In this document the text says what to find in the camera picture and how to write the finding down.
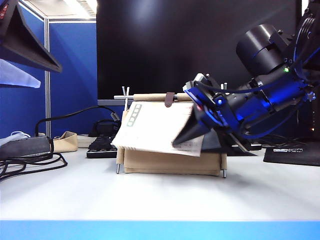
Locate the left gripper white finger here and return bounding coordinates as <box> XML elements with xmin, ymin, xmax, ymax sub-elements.
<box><xmin>0</xmin><ymin>58</ymin><xmax>42</xmax><ymax>89</ymax></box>

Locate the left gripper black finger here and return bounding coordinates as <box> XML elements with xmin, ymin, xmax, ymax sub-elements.
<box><xmin>0</xmin><ymin>0</ymin><xmax>63</xmax><ymax>74</ymax></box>

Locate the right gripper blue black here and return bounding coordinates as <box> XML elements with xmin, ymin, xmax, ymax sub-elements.
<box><xmin>171</xmin><ymin>79</ymin><xmax>314</xmax><ymax>153</ymax></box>

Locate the white calendar booklet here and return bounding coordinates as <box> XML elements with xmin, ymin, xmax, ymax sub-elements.
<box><xmin>111</xmin><ymin>101</ymin><xmax>205</xmax><ymax>158</ymax></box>

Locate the beige canvas calendar stand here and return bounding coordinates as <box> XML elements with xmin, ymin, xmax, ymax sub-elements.
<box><xmin>113</xmin><ymin>82</ymin><xmax>228</xmax><ymax>179</ymax></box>

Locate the blue office partition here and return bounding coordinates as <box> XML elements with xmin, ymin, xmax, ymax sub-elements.
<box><xmin>0</xmin><ymin>0</ymin><xmax>98</xmax><ymax>140</ymax></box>

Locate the white face mask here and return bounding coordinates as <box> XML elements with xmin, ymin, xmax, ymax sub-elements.
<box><xmin>0</xmin><ymin>131</ymin><xmax>32</xmax><ymax>147</ymax></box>

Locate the ceiling light panel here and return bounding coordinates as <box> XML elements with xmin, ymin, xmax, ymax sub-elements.
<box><xmin>63</xmin><ymin>0</ymin><xmax>98</xmax><ymax>19</ymax></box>

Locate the black power adapter brick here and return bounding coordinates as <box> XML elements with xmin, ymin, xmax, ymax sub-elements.
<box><xmin>0</xmin><ymin>136</ymin><xmax>55</xmax><ymax>161</ymax></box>

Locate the black flat pad with label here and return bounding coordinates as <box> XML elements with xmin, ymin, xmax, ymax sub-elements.
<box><xmin>262</xmin><ymin>146</ymin><xmax>320</xmax><ymax>167</ymax></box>

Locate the small beige canvas pouch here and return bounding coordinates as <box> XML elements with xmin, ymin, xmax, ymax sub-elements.
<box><xmin>52</xmin><ymin>130</ymin><xmax>79</xmax><ymax>153</ymax></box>

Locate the large black computer monitor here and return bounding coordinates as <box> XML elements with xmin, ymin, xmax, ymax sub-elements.
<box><xmin>96</xmin><ymin>0</ymin><xmax>303</xmax><ymax>106</ymax></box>

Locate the black plug adapter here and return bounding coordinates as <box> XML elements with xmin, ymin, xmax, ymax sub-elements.
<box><xmin>88</xmin><ymin>119</ymin><xmax>121</xmax><ymax>138</ymax></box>

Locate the black monitor with HSO print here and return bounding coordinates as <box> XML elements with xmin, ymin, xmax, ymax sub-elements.
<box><xmin>308</xmin><ymin>69</ymin><xmax>320</xmax><ymax>141</ymax></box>

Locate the black computer keyboard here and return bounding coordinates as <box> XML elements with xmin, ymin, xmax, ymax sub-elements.
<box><xmin>86</xmin><ymin>129</ymin><xmax>263</xmax><ymax>159</ymax></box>

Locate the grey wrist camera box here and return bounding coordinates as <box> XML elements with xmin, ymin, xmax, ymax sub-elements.
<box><xmin>182</xmin><ymin>73</ymin><xmax>214</xmax><ymax>101</ymax></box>

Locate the brown leather strap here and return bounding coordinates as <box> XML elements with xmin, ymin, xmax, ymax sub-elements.
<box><xmin>164</xmin><ymin>91</ymin><xmax>176</xmax><ymax>108</ymax></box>

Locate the thick black arched cable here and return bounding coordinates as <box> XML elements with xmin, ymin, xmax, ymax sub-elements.
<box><xmin>34</xmin><ymin>105</ymin><xmax>120</xmax><ymax>138</ymax></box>

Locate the black desk cable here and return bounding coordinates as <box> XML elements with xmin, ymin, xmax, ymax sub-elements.
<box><xmin>259</xmin><ymin>133</ymin><xmax>310</xmax><ymax>149</ymax></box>

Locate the thin black looped cable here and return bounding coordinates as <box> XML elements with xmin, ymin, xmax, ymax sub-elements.
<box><xmin>0</xmin><ymin>152</ymin><xmax>69</xmax><ymax>182</ymax></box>

